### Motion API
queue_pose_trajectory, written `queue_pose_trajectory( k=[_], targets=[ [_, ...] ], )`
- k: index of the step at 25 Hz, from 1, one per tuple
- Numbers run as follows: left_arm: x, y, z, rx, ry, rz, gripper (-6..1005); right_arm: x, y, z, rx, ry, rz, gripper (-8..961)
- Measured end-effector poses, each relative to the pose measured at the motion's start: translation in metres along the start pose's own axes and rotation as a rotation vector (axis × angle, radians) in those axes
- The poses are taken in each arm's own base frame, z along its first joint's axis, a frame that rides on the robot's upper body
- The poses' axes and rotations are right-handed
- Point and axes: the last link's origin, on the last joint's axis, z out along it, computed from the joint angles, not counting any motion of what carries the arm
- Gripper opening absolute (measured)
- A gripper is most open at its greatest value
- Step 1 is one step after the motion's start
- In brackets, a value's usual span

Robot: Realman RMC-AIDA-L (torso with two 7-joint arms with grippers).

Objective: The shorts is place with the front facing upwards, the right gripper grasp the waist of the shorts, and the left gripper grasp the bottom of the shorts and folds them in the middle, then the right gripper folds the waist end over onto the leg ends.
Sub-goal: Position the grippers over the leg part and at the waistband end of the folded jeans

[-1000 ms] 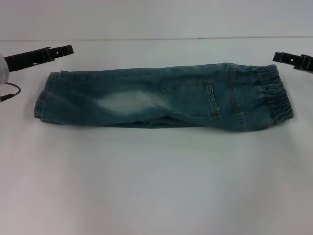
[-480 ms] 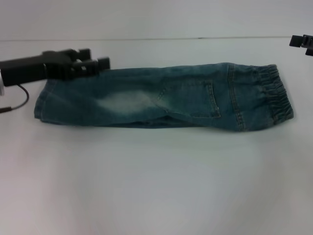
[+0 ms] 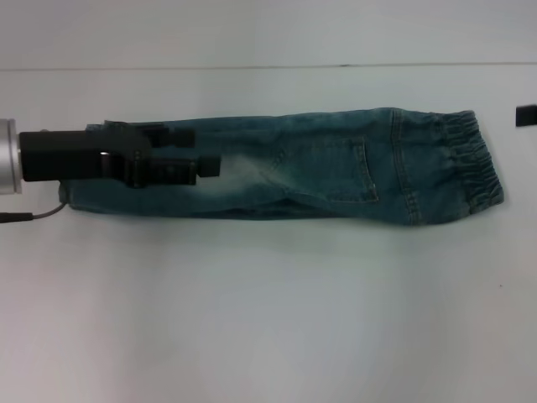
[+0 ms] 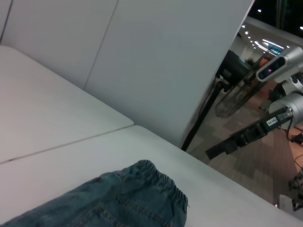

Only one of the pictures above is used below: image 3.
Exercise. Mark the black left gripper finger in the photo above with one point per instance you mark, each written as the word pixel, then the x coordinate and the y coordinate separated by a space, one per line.
pixel 210 165

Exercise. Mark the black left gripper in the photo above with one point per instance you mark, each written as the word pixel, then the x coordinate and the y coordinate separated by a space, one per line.
pixel 63 157

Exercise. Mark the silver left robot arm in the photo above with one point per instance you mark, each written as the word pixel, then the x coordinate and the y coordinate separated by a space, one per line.
pixel 8 157

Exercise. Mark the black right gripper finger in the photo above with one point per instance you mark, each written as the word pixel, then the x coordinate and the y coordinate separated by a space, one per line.
pixel 526 115

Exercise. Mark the blue denim shorts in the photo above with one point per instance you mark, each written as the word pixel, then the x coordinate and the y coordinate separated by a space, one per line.
pixel 335 168

